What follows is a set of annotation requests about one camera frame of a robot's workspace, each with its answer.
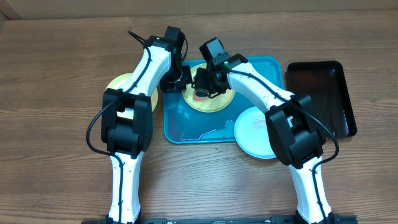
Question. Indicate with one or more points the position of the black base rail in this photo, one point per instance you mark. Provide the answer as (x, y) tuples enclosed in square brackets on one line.
[(276, 219)]

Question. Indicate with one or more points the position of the teal plastic tray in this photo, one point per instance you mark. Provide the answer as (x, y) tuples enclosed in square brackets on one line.
[(184, 125)]

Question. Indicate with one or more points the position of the light blue plate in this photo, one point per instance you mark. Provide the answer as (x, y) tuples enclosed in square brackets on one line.
[(250, 131)]

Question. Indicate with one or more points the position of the pink sponge black scourer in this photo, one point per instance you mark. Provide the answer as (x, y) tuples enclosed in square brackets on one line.
[(200, 97)]

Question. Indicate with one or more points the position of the black plastic tray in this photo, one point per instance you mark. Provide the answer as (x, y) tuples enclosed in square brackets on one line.
[(325, 83)]

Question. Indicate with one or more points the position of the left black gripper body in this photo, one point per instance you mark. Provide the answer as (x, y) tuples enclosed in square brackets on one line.
[(176, 79)]

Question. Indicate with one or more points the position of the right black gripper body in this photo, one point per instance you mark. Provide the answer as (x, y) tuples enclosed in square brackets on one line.
[(208, 82)]

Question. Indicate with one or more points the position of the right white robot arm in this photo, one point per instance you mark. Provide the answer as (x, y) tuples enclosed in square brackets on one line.
[(296, 137)]

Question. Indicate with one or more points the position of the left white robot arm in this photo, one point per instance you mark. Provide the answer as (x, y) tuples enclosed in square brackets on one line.
[(126, 118)]

